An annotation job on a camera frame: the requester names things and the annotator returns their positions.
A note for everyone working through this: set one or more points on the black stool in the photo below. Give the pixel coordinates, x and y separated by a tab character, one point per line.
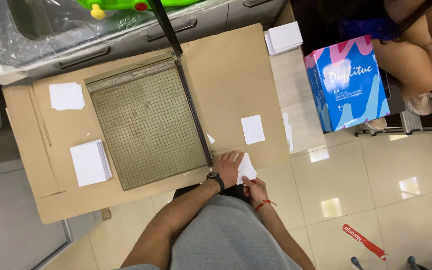
426	120

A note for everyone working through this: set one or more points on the white paper strips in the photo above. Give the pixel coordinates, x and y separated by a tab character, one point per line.
287	131

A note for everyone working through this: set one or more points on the blue pink paper ream box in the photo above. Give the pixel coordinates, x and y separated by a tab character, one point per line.
347	86

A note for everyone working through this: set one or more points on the small white paper stack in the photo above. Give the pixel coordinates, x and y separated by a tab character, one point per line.
246	170

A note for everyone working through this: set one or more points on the thick white paper stack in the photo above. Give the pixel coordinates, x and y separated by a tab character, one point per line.
88	163

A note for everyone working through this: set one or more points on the person's left fingers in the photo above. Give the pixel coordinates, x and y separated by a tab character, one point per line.
238	156

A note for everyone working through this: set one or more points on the person's right hand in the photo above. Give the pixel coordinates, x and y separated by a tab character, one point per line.
257	192

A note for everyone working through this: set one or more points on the person's grey shirt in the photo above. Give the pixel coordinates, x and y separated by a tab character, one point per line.
223	240

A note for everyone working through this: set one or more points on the black wristwatch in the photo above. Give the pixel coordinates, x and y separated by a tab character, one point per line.
216	180

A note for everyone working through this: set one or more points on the large brown cardboard sheet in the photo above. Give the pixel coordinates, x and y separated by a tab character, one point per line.
231	78

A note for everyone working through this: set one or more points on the small white paper scrap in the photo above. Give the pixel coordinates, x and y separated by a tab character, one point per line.
210	139

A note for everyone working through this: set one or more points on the red floor sticker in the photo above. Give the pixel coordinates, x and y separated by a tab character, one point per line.
364	242

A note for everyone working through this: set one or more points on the green plastic toy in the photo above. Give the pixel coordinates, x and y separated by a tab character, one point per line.
126	4

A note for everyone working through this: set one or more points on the person's black shorts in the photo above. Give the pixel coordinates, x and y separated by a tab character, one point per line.
191	191

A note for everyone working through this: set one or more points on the single white paper sheet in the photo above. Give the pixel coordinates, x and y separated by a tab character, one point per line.
253	129

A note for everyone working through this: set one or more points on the person's left hand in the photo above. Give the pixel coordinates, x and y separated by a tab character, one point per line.
226	168

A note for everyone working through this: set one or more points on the thin white paper pile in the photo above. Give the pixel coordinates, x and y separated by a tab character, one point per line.
66	96

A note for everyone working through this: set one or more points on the gridded paper cutter base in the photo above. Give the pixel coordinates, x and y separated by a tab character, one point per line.
144	123

